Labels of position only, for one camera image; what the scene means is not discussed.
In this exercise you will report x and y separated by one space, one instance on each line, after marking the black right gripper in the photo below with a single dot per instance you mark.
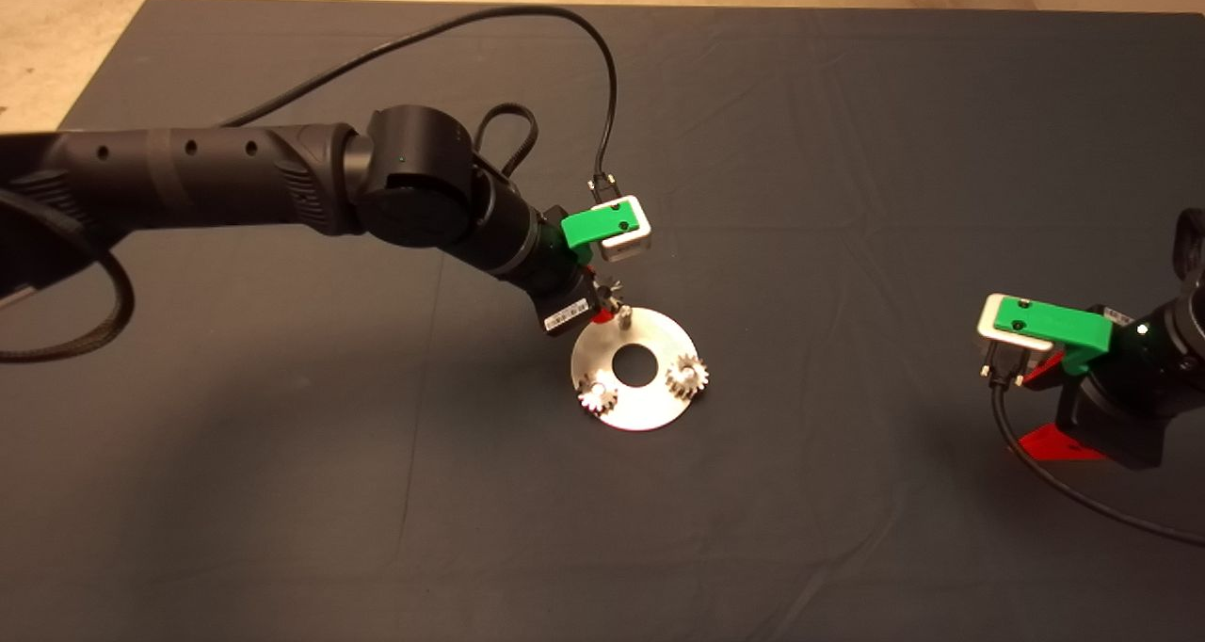
1120 416

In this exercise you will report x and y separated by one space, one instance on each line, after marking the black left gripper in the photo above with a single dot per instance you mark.
565 294

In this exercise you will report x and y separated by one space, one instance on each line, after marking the small steel planetary gear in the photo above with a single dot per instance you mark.
598 397
610 294

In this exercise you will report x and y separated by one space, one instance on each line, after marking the dark gear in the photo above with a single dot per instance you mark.
687 377

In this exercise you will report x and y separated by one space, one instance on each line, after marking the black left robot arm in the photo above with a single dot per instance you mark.
235 176

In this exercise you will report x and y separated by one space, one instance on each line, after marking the round metal carrier plate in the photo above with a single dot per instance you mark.
650 411

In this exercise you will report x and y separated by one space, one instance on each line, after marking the dark grey table cloth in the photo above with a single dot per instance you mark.
847 105

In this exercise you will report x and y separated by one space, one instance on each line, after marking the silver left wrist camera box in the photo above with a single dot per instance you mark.
633 242

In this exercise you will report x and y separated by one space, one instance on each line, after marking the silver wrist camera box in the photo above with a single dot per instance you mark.
988 327
633 242

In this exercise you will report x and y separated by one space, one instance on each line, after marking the green right camera mount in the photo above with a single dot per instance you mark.
1054 324

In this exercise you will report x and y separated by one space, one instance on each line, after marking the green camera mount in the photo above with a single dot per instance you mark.
598 226
1054 324

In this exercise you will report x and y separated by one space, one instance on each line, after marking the green left camera mount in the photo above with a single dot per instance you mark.
598 226

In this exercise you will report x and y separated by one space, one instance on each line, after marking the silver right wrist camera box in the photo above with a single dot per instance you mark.
988 327

